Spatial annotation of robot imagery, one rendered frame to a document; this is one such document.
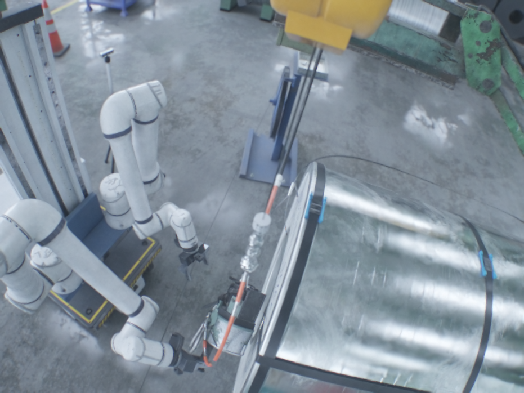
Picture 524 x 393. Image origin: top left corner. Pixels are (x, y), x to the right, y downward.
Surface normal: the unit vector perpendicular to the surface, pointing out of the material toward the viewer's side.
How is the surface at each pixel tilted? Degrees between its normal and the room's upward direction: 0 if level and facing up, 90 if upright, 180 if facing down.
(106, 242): 0
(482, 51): 90
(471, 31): 90
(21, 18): 90
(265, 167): 0
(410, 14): 71
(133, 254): 0
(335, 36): 114
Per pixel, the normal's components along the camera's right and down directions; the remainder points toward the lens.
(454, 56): -0.26, 0.70
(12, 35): 0.88, 0.44
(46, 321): 0.19, -0.64
